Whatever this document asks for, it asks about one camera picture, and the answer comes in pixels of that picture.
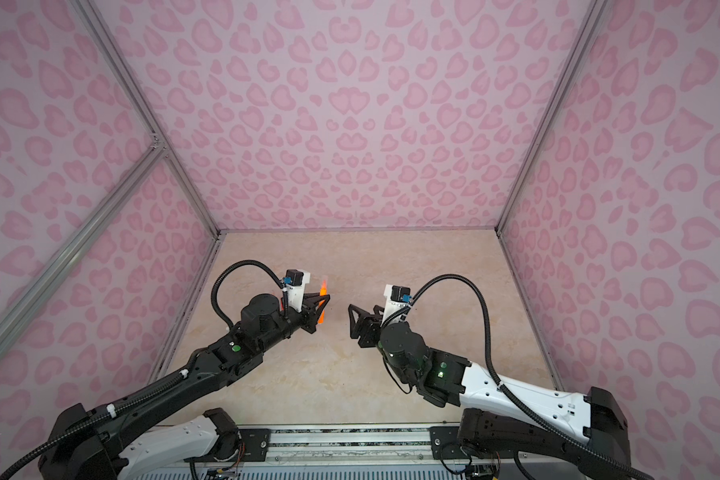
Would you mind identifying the orange pen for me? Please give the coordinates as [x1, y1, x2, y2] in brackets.
[318, 276, 329, 324]

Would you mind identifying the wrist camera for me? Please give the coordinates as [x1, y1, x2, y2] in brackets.
[382, 284, 411, 326]
[282, 269, 311, 313]

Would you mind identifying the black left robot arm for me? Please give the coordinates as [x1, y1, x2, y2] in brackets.
[38, 293, 330, 479]

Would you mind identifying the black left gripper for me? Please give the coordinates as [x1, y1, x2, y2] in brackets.
[259, 290, 331, 356]

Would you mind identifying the aluminium corner post right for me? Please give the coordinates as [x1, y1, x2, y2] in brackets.
[495, 0, 611, 238]

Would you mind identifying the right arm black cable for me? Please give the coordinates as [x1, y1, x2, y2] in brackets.
[404, 274, 655, 480]

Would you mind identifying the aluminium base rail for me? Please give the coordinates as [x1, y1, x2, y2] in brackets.
[95, 422, 613, 480]

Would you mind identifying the aluminium corner post left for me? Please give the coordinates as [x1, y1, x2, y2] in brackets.
[69, 0, 221, 240]

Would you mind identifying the aluminium diagonal wall bar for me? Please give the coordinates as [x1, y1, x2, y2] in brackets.
[0, 140, 165, 361]

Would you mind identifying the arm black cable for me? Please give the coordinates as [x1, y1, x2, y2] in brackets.
[404, 274, 655, 480]
[0, 259, 289, 480]

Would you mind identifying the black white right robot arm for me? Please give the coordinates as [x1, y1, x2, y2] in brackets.
[348, 305, 637, 479]

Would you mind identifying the aluminium corner post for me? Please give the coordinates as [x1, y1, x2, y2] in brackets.
[495, 0, 611, 238]
[69, 0, 221, 240]

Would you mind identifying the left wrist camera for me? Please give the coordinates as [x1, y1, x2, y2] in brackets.
[282, 269, 311, 313]

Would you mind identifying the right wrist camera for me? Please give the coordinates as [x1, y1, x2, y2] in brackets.
[382, 284, 411, 326]

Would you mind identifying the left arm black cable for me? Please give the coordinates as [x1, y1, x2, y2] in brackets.
[0, 259, 289, 480]

